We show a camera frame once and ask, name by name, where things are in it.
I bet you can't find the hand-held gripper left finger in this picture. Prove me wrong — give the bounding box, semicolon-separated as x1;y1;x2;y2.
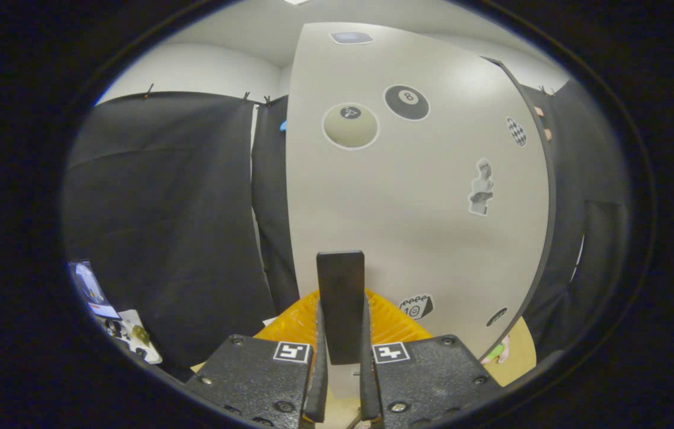
185;290;329;429

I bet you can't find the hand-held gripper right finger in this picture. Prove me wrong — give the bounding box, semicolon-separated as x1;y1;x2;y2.
360;289;503;429

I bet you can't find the white shoe cabinet door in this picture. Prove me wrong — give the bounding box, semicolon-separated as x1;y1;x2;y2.
285;22;552;399

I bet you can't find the grey shoe cabinet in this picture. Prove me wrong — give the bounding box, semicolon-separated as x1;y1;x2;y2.
483;55;558;358

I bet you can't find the green plush toy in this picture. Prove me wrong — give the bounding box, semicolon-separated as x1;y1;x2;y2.
480;335;510;365

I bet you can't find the white patterned packet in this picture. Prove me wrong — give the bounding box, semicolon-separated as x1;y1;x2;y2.
105;309;163;364

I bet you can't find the black backdrop cloth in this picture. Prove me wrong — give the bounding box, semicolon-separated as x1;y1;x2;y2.
62;80;632;382

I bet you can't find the blue white packet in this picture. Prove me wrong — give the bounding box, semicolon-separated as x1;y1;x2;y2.
69;260;120;319

